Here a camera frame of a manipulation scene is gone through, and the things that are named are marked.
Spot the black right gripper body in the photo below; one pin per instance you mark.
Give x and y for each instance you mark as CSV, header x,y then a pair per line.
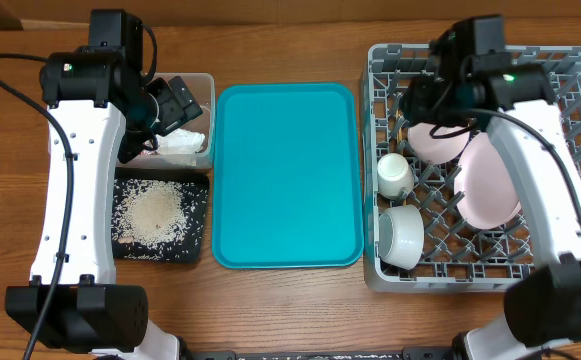
x,y
430,105

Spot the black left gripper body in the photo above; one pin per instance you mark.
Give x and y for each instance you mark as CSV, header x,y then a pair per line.
x,y
159,111

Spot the red snack wrapper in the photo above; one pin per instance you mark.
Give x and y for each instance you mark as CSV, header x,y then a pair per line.
x,y
150,146

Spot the white napkin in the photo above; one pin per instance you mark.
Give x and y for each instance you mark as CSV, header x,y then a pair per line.
x,y
180,141

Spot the small pink bowl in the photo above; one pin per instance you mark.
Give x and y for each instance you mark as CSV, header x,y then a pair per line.
x,y
435,151

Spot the large pink plate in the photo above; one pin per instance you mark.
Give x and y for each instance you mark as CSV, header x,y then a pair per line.
x,y
489,197

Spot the white paper cup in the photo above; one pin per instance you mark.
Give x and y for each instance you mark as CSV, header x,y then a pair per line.
x,y
395,177

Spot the cooked white rice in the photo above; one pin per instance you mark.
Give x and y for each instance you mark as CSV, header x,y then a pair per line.
x,y
152,212

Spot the grey rice bowl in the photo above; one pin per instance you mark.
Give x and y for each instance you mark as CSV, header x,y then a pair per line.
x,y
401,236

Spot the grey dishwasher rack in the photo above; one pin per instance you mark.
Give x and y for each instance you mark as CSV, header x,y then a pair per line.
x,y
456,257

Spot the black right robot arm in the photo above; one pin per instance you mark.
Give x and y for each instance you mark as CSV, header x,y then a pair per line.
x,y
522,119

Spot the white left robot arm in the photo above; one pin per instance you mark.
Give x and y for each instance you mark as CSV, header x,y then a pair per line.
x,y
104,106

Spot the clear plastic waste bin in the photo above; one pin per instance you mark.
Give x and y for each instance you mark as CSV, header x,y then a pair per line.
x,y
202,86

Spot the black food waste tray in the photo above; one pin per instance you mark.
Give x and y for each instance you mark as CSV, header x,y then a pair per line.
x,y
195,250

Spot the teal serving tray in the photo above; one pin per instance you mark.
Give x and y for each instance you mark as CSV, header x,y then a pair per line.
x,y
287,181

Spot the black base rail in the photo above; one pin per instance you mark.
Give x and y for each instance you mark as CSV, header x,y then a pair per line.
x,y
406,353

